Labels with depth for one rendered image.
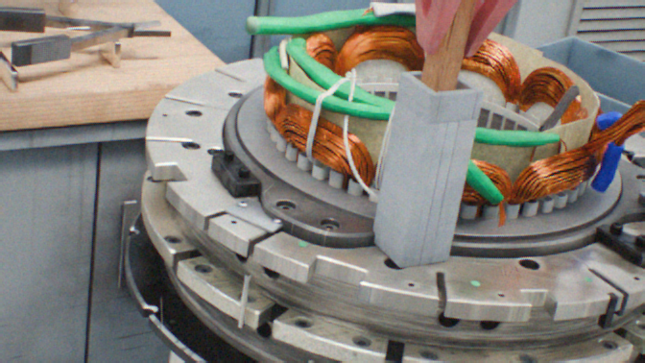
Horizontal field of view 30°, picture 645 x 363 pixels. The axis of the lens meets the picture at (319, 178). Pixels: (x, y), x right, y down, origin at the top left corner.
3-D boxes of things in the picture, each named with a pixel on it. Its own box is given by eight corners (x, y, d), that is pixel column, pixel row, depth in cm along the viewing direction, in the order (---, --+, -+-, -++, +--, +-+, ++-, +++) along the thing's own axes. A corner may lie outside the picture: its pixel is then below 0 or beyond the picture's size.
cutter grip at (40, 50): (16, 68, 76) (17, 45, 76) (10, 64, 77) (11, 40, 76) (70, 60, 79) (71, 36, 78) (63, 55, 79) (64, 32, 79)
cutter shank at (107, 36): (71, 52, 79) (71, 43, 78) (63, 48, 79) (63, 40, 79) (135, 35, 84) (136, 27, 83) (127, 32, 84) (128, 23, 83)
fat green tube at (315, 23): (250, 54, 66) (254, 20, 66) (223, 29, 69) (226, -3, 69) (468, 44, 73) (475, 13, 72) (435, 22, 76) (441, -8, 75)
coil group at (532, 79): (561, 160, 69) (579, 93, 67) (501, 117, 74) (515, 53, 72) (585, 157, 70) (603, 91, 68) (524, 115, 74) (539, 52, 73)
